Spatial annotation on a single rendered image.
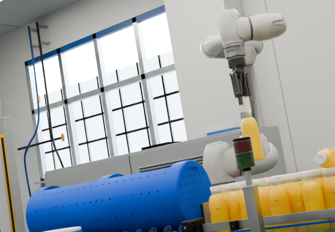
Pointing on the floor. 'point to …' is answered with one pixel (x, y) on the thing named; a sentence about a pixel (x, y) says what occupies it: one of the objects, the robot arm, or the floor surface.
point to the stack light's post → (253, 208)
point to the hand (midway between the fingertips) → (244, 105)
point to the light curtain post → (11, 176)
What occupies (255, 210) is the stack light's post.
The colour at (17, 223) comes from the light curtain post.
